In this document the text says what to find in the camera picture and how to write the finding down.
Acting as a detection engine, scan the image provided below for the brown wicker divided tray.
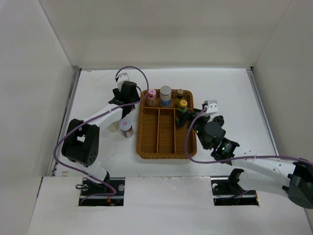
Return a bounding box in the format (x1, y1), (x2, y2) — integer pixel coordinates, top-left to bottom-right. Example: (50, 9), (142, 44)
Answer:
(136, 89), (190, 160)

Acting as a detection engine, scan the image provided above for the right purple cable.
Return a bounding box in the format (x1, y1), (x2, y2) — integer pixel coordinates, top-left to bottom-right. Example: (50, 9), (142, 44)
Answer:
(184, 107), (313, 167)

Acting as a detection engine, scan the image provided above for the black lid salt grinder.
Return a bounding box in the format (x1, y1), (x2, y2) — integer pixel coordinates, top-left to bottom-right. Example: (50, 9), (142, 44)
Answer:
(107, 121), (119, 132)

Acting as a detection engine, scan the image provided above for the silver cap blue label shaker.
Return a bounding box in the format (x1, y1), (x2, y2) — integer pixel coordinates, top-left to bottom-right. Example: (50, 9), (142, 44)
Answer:
(160, 86), (172, 107)

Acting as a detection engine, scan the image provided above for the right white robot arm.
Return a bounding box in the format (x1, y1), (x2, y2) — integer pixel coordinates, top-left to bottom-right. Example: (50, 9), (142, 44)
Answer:
(176, 106), (313, 209)

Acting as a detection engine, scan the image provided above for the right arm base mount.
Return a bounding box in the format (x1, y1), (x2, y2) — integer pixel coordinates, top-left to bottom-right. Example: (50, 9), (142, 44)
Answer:
(211, 168), (259, 206)

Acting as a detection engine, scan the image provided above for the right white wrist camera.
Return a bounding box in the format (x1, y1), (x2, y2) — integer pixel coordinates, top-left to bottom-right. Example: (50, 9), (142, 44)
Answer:
(202, 100), (219, 116)

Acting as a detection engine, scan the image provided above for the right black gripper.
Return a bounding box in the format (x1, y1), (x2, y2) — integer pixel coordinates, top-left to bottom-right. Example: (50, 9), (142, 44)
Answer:
(178, 108), (211, 150)

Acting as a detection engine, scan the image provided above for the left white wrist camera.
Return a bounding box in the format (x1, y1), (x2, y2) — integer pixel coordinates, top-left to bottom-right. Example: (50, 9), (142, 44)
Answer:
(115, 72), (129, 91)

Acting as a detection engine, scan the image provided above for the purple cable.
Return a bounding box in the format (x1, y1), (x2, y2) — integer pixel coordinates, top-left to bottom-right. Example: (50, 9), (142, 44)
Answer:
(52, 66), (150, 205)
(184, 107), (313, 167)

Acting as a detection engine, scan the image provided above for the pink cap spice jar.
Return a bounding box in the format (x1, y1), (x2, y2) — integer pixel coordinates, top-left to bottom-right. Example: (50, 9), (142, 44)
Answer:
(146, 89), (157, 107)

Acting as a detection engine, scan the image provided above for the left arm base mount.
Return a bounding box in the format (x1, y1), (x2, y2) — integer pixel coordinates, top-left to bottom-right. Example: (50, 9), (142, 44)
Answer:
(75, 174), (126, 207)

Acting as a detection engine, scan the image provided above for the red green sauce bottle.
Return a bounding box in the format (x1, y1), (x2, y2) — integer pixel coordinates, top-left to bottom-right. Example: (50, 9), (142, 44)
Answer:
(176, 99), (188, 127)

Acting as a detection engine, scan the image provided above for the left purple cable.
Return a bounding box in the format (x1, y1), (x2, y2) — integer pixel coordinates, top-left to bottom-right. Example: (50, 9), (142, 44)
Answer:
(52, 66), (150, 205)

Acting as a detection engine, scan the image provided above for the brown cap yellow oil bottle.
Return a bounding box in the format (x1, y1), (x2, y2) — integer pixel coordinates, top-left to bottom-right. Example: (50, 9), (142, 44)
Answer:
(176, 89), (184, 107)

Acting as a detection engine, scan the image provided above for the small red label white jar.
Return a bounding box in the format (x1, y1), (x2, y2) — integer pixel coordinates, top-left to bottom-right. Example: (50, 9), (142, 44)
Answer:
(119, 119), (134, 138)

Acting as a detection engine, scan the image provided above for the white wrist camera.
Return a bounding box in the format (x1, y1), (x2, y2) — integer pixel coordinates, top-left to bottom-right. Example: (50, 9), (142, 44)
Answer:
(202, 100), (219, 116)
(115, 72), (129, 91)

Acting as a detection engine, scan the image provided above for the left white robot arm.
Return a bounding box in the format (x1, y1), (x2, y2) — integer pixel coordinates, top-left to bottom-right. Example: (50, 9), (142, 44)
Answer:
(61, 81), (140, 195)

